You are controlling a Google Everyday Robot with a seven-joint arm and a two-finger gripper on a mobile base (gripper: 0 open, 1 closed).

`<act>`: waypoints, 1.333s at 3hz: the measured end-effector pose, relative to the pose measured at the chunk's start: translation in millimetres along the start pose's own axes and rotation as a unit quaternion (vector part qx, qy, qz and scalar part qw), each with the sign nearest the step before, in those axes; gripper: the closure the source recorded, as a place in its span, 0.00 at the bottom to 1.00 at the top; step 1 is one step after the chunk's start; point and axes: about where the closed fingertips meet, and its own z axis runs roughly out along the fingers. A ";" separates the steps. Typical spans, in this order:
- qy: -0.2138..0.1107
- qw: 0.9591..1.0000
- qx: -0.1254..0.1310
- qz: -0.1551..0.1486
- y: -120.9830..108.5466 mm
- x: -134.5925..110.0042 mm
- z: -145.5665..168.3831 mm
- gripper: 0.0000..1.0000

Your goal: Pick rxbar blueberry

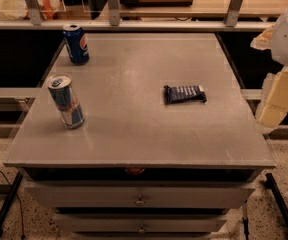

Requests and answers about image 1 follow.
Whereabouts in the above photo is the upper drawer with knob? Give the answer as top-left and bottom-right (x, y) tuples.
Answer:
(26, 183), (255, 209)

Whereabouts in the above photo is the drawer with knob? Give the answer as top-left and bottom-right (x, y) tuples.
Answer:
(54, 214), (226, 233)
(26, 183), (255, 209)

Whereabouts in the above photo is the metal shelf rail frame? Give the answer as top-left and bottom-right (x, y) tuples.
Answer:
(0, 0), (288, 32)

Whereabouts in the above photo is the black floor bar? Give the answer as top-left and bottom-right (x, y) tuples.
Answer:
(264, 172), (288, 240)
(0, 173), (23, 238)

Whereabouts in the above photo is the blue pepsi can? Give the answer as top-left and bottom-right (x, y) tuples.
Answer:
(63, 24), (89, 65)

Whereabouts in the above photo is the red bull can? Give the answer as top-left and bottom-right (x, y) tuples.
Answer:
(46, 74), (84, 129)

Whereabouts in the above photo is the grey drawer cabinet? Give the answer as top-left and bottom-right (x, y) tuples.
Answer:
(7, 33), (275, 240)

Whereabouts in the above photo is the black floor cable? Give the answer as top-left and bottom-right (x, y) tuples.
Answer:
(0, 149), (26, 240)

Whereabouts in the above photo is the black floor bar left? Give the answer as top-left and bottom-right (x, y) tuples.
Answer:
(0, 173), (23, 238)

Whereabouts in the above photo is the dark blue rxbar wrapper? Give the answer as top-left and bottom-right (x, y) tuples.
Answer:
(164, 85), (207, 104)

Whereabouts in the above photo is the black floor bar right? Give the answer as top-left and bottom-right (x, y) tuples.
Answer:
(264, 172), (288, 240)

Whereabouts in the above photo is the lower drawer with knob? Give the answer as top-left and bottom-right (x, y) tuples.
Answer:
(54, 214), (226, 233)

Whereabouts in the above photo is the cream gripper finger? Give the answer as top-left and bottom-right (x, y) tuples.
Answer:
(250, 26), (274, 50)
(255, 66), (288, 128)

